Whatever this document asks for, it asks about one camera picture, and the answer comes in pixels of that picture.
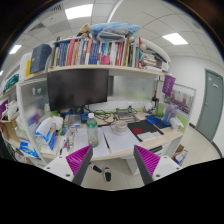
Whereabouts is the white ceramic mug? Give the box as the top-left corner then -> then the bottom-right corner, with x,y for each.
110,120 -> 127,136

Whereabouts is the red round coaster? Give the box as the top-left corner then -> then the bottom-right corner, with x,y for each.
132,128 -> 143,135

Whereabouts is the white wooden shelf unit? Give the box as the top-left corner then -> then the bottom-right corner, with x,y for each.
15,35 -> 173,161

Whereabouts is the black computer monitor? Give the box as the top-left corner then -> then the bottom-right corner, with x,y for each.
47,69 -> 109,111

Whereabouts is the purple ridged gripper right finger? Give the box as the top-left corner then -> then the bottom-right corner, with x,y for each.
133,145 -> 160,185

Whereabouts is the white paper sheet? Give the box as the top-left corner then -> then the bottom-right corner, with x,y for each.
103,126 -> 140,153
73,128 -> 109,158

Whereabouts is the dark blue binder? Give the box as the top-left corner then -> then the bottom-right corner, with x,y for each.
30,44 -> 52,73

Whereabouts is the cardboard box on floor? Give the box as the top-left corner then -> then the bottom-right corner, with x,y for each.
172,145 -> 188,166

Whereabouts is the grey green door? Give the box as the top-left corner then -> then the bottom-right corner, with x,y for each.
196,70 -> 224,141

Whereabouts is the translucent purple water jug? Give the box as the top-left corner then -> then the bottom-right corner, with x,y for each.
163,103 -> 177,126

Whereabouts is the purple hanging sign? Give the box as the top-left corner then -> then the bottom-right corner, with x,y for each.
162,75 -> 175,96

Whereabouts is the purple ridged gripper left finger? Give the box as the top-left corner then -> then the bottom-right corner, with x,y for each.
66,145 -> 93,185

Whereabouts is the blue white package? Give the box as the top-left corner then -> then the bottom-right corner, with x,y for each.
35,117 -> 56,150

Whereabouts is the white paper sheet right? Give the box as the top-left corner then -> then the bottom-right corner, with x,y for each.
103,126 -> 140,153

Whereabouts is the clear plastic water bottle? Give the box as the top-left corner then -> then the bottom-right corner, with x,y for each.
86,113 -> 99,147

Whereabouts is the blue plastic tray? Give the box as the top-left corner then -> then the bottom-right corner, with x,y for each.
145,116 -> 161,125

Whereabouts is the blue wrapped bundle on shelf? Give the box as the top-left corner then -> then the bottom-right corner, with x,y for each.
89,22 -> 140,38

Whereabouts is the black and white slipper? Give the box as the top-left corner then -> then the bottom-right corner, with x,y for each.
103,167 -> 112,182

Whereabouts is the stack of papers on shelf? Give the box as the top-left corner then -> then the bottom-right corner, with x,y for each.
140,50 -> 169,72

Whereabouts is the white paper sheet left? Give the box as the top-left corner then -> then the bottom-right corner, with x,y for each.
73,128 -> 109,158

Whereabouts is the black mouse pad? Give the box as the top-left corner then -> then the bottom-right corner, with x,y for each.
128,120 -> 163,142

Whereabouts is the row of books on shelf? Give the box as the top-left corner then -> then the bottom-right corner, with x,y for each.
52,36 -> 141,68

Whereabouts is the metal desk stand device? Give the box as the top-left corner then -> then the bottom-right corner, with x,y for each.
116,106 -> 139,123

